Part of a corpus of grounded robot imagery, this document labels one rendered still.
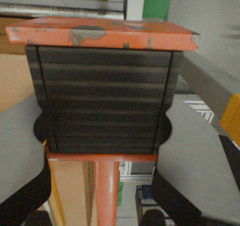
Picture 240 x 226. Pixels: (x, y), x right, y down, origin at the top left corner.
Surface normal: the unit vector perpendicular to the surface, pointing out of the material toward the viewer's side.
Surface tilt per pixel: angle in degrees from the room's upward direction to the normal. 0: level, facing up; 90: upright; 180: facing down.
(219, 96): 90
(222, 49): 0
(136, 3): 0
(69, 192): 0
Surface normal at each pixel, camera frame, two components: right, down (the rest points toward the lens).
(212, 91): -1.00, -0.04
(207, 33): 0.03, 0.52
